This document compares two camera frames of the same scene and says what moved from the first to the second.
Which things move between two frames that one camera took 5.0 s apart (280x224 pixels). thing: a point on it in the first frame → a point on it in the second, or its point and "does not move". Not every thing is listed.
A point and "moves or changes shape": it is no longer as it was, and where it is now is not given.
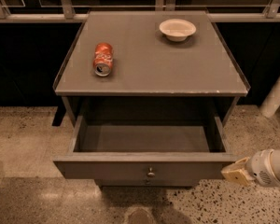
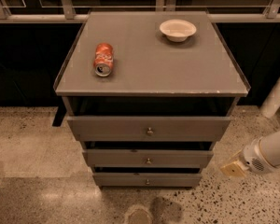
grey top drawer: x=145 y=147 moves or changes shape
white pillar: x=276 y=95 does not move
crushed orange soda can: x=103 y=59 does not move
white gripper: x=259 y=168 → x=253 y=158
